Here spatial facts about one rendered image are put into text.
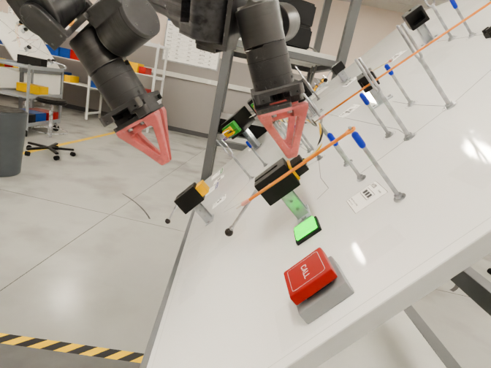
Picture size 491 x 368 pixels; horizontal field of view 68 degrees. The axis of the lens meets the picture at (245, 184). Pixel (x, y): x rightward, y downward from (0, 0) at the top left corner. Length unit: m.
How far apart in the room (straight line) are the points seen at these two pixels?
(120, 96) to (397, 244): 0.39
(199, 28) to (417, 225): 0.36
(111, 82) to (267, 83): 0.21
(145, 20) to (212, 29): 0.09
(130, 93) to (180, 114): 7.93
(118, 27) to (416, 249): 0.41
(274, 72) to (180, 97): 7.96
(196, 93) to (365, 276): 8.05
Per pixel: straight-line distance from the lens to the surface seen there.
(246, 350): 0.43
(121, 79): 0.54
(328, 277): 0.36
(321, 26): 2.12
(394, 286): 0.36
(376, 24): 8.46
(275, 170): 0.53
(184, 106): 8.43
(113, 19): 0.50
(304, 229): 0.51
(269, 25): 0.50
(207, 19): 0.53
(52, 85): 7.63
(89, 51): 0.55
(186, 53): 8.42
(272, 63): 0.50
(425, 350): 0.97
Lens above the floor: 1.27
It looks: 15 degrees down
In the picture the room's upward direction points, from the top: 12 degrees clockwise
